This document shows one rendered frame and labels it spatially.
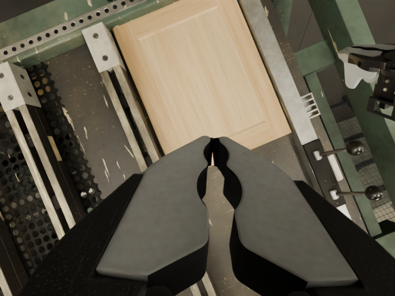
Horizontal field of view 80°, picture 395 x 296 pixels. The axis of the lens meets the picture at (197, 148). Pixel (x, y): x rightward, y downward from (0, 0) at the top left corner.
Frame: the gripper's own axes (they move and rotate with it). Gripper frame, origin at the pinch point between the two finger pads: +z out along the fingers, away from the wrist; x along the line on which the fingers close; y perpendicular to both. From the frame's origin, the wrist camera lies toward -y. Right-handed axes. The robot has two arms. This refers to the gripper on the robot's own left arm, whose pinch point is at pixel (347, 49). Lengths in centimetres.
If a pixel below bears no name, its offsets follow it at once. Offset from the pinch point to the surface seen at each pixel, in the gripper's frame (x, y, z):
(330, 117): 20.2, 28.2, 23.1
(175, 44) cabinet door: -21.3, -1.7, 40.7
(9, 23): -64, -16, 53
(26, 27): -60, -14, 51
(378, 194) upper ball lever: 10.9, 34.8, -4.1
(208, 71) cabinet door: -14.5, 6.9, 34.3
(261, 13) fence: 4.2, -5.0, 35.5
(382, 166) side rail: 30, 43, 10
